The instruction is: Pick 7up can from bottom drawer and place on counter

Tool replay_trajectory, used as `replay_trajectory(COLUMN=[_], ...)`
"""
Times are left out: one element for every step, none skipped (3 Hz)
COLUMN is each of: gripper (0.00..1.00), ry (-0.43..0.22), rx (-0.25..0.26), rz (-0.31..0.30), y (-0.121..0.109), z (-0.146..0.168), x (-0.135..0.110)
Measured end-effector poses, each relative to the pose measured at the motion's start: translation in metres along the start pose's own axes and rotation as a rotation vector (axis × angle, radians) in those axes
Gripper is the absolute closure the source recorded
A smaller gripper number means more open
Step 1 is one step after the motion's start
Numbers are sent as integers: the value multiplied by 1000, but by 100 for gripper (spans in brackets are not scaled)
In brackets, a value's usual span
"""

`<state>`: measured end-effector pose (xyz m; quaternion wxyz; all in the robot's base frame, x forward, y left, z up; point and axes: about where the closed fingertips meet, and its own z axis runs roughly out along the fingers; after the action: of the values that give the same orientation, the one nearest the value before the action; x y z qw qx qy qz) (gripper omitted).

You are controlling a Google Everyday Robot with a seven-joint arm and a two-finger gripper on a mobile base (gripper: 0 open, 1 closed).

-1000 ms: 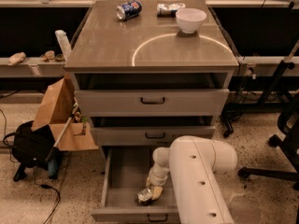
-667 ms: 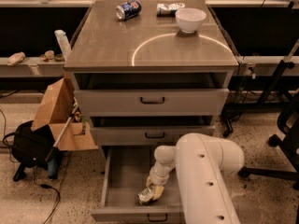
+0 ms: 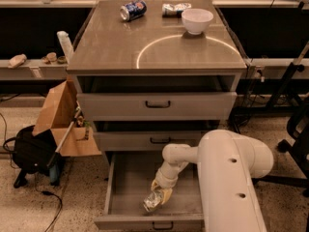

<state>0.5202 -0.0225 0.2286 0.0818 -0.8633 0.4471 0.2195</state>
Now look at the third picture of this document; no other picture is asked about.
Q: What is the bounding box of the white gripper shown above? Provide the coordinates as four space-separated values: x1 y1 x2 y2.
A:
151 172 178 205

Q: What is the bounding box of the green 7up can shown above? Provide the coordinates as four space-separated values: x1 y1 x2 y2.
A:
143 190 163 213

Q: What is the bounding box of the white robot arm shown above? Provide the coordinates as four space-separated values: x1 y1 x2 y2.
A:
152 130 274 232

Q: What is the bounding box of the bottom grey drawer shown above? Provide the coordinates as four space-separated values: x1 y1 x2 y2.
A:
95 151 205 232

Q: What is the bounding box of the grey drawer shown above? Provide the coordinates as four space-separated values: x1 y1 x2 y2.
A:
94 130 206 152
95 151 205 232
77 92 237 121

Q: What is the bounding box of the middle grey drawer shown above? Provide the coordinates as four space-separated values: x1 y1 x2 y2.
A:
94 130 206 152

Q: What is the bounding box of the top grey drawer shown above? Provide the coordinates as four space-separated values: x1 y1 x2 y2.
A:
77 92 237 121

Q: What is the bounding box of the grey drawer cabinet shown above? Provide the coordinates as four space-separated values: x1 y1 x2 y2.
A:
66 0 248 166

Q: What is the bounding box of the blue pepsi can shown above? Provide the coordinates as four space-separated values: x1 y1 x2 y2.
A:
120 0 147 21

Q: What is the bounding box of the brown cardboard box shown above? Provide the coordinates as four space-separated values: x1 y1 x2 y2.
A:
33 80 101 157

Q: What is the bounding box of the black bag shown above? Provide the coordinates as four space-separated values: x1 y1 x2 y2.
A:
13 126 64 189

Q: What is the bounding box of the black office chair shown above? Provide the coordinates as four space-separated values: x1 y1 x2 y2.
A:
254 95 309 197

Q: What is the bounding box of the white bowl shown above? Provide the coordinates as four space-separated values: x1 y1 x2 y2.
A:
182 9 213 35

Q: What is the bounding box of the white plastic bottle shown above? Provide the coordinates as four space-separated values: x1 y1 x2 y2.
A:
57 31 73 63

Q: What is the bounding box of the crumpled silver chip bag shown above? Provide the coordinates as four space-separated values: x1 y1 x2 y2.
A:
162 3 192 16

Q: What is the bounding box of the grey handled floor tool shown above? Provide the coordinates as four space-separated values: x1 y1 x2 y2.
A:
46 107 81 186

